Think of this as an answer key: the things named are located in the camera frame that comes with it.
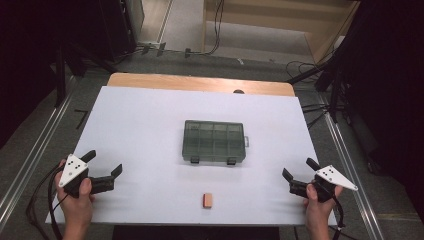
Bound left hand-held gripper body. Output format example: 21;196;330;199
58;153;116;198

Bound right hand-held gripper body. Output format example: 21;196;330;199
288;164;359;204

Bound clear grey compartment box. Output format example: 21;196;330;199
181;119;250;167

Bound person's right hand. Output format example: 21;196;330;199
303;183;344;228

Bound person's left hand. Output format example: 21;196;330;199
54;159;96;219

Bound white board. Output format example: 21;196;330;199
45;85;338;227

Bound black tripod stand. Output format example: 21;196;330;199
287;58;353;125

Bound black metal stand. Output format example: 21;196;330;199
54;41;68;108

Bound wooden table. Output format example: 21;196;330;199
107;72;296;98

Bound power strip with plugs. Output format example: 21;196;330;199
139;41;168;57

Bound dark cabinet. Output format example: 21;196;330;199
98;0;145;62

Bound light wooden shelf unit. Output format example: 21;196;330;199
201;0;362;64

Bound metal floor rail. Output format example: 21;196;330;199
318;94;385;240
0;78;77;231

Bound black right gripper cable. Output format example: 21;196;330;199
331;195;346;240

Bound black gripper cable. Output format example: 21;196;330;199
46;164;69;240
331;195;346;240

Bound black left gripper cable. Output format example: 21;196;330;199
46;164;69;240

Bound black cable bundle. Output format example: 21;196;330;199
300;102;332;130

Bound black floor cable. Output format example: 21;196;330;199
25;184;51;240

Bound hanging black cables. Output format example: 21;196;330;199
203;0;226;57

